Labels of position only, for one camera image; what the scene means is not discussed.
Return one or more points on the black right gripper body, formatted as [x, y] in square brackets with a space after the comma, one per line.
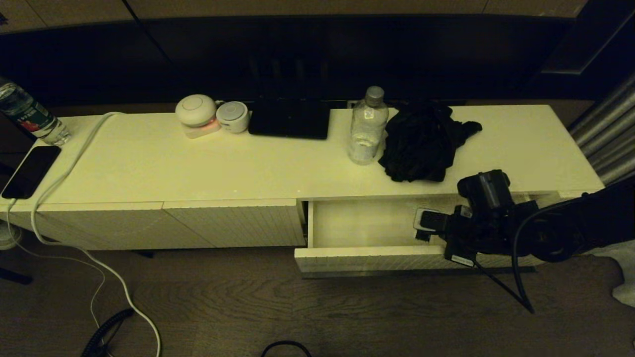
[466, 238]

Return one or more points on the black cloth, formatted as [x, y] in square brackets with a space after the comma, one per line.
[421, 144]

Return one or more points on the white slatted drawer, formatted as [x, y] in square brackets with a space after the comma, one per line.
[357, 223]

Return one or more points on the clear plastic water bottle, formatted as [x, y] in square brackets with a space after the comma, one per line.
[367, 134]

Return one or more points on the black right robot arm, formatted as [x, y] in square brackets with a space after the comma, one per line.
[605, 218]

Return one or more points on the long white tv cabinet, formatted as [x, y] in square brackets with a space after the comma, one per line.
[198, 163]

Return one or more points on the white sheer curtain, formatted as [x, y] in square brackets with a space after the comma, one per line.
[626, 282]

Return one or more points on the grey curtain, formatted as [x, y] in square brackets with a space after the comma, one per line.
[610, 144]

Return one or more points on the black flat box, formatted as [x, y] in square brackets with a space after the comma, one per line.
[287, 121]

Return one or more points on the large black television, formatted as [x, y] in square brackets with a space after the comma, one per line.
[347, 54]

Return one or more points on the small white round device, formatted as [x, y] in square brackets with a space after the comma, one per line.
[232, 116]

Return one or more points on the large white round device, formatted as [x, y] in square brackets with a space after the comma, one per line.
[196, 110]

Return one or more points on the black smartphone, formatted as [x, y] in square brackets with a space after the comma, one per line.
[32, 171]

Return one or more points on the black floor foot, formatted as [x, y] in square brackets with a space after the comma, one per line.
[15, 276]

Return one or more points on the water bottle green red label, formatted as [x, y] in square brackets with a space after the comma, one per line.
[30, 116]

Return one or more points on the white round floor object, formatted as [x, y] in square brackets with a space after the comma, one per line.
[7, 238]

